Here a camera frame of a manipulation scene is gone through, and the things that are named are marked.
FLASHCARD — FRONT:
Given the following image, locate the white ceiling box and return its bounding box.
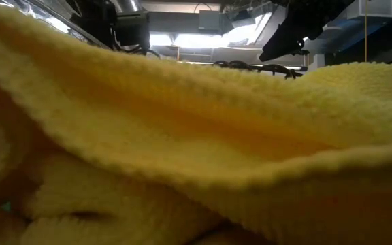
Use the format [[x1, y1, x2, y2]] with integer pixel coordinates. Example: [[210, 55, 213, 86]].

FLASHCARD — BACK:
[[347, 0, 392, 18]]

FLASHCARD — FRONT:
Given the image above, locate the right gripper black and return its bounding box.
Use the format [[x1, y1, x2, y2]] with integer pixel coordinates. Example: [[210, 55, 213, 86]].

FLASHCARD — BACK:
[[259, 13, 323, 63]]

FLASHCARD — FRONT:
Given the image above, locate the black round wire basket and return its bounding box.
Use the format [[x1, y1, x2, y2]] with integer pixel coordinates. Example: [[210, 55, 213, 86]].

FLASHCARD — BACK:
[[212, 59, 304, 80]]

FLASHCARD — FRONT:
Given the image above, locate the yellow microfiber towel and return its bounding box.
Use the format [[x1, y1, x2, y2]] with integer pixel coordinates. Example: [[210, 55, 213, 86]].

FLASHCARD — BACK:
[[0, 1, 392, 245]]

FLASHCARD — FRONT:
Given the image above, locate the yellow hanging pole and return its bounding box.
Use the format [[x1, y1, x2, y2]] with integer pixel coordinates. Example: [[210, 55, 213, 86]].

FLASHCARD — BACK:
[[363, 16, 369, 63]]

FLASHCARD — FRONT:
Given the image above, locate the grey ceiling box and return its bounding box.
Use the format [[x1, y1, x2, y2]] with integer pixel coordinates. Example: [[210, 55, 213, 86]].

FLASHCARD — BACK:
[[198, 9, 223, 32]]

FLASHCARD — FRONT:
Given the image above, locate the silver rectangular air duct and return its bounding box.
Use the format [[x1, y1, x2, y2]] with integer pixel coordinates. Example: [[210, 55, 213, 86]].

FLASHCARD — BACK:
[[229, 3, 287, 48]]

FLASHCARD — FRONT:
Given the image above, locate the shiny silver ceiling duct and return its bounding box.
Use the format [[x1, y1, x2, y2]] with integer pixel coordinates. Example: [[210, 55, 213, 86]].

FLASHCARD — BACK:
[[0, 0, 108, 50]]

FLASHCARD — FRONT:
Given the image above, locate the silver round air duct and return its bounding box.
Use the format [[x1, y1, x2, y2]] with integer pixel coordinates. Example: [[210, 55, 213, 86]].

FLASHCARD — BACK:
[[112, 0, 144, 14]]

